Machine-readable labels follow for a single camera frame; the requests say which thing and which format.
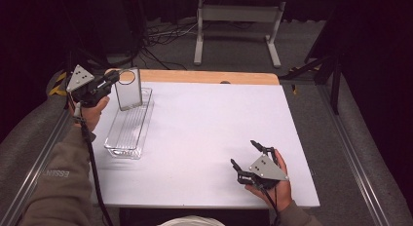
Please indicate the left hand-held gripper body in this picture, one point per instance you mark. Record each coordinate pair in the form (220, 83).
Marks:
(81, 81)

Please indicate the yellow and black tape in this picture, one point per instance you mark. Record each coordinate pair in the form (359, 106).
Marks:
(58, 84)

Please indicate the person's left hand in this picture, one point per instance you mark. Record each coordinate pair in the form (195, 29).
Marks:
(92, 117)

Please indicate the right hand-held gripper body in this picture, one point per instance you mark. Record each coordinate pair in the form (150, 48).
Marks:
(266, 169)

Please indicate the white table cover sheet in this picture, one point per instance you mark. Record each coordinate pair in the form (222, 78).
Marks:
(207, 138)

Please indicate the black equipment stand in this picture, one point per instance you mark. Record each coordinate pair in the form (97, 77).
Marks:
(336, 83)

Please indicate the grey metal stand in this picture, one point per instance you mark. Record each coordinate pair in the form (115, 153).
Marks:
(238, 13)

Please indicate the person's right hand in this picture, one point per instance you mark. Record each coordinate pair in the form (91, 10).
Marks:
(283, 193)

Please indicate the aluminium floor rail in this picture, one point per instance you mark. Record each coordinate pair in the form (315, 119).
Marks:
(35, 174)
(354, 161)

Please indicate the clear plastic tray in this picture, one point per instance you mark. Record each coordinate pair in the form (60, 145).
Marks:
(128, 131)

